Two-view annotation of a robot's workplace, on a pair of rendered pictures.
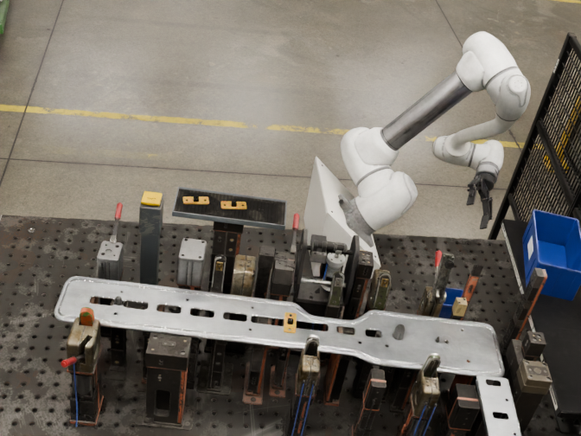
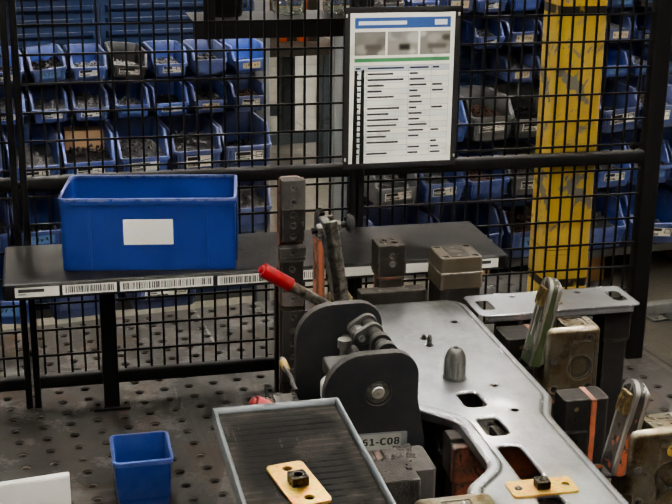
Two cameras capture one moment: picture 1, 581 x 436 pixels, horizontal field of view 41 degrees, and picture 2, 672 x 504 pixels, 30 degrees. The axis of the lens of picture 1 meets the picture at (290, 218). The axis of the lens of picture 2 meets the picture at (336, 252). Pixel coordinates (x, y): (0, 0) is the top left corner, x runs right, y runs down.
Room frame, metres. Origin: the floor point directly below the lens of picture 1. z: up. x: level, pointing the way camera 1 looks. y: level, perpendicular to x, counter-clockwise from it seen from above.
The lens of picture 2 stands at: (2.13, 1.25, 1.74)
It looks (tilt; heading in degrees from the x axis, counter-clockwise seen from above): 18 degrees down; 261
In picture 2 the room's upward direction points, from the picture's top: 1 degrees clockwise
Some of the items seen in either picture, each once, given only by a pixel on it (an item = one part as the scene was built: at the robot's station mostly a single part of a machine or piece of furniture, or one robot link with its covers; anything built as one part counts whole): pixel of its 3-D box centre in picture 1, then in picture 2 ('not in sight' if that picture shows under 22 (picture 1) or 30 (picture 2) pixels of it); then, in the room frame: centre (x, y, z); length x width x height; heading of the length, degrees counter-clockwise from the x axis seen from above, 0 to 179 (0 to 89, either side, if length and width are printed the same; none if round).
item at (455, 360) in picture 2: (399, 332); (455, 366); (1.71, -0.39, 1.02); 0.03 x 0.03 x 0.07
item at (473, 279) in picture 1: (457, 320); (318, 358); (1.88, -0.61, 0.95); 0.03 x 0.01 x 0.50; 94
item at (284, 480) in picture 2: (233, 204); (298, 479); (2.01, 0.19, 1.17); 0.08 x 0.04 x 0.01; 104
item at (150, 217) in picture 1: (150, 252); not in sight; (1.98, 0.46, 0.92); 0.08 x 0.08 x 0.44; 4
